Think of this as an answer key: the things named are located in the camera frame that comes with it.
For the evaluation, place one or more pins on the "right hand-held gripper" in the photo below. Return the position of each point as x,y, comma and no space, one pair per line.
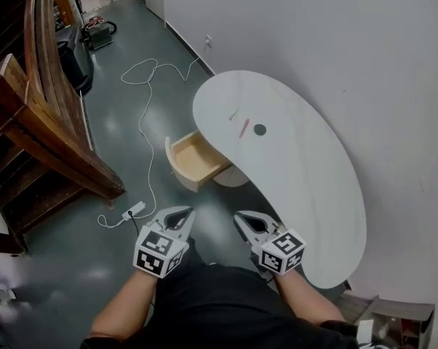
281,253

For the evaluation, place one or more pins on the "person's right forearm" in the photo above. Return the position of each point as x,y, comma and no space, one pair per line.
306,296

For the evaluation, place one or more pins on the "large wooden drawer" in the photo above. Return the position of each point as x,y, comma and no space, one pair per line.
195,158

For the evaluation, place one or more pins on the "floor cleaning machine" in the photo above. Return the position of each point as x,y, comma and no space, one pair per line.
73,60

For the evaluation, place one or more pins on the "grey open cabinet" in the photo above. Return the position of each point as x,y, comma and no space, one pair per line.
404,311

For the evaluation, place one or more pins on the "person's black clothing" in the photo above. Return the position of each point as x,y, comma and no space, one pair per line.
219,304

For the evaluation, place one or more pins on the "white kidney-shaped desk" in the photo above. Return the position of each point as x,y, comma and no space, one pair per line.
306,180

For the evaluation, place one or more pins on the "small round dark object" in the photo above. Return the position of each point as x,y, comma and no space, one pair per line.
260,129

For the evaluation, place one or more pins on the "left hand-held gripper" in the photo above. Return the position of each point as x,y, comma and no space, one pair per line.
157,253

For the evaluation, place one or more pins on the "white wall socket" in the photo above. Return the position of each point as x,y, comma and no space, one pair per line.
208,41

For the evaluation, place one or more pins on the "person's left forearm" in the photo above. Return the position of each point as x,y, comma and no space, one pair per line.
124,304

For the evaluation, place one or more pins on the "red pen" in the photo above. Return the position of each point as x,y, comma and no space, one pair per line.
243,128

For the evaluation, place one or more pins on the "white power strip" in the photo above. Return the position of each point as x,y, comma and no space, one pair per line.
133,211

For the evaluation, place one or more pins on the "small thin metal object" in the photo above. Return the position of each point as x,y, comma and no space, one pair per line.
233,115

